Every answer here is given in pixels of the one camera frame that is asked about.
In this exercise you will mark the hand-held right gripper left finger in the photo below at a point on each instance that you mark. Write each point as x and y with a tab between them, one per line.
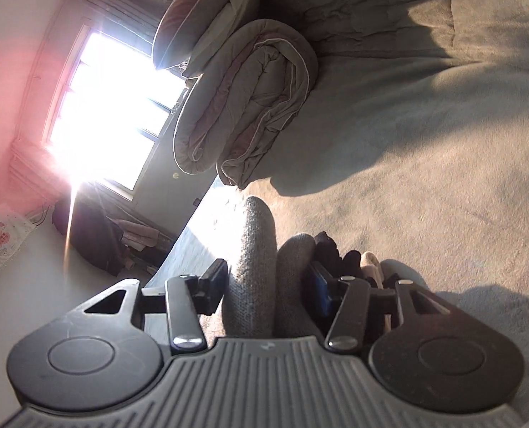
214	287

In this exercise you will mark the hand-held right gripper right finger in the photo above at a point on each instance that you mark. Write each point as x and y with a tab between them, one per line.
318	290

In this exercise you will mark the grey knitted sweater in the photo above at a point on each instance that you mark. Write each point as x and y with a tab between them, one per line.
255	267

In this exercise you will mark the hanging pink clothes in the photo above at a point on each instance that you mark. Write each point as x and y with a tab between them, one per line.
137	232

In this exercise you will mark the hanging dark clothes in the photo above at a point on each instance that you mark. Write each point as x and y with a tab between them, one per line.
95	236

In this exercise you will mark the folded black garment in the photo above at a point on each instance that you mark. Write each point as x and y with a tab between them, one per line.
335	254

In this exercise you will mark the folded beige garment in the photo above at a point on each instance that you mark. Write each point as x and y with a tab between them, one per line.
370	263

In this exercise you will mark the folded beige and pink quilt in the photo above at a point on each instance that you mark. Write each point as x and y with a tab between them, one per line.
246	98

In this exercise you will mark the window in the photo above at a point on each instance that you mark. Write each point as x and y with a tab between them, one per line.
104	120

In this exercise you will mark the maroon and beige pillow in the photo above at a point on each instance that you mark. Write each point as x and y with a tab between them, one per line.
188	18

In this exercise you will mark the beige quilted bedspread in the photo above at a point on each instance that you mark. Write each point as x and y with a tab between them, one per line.
358	9

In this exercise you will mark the covered wall air conditioner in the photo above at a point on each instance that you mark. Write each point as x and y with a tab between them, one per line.
1	240

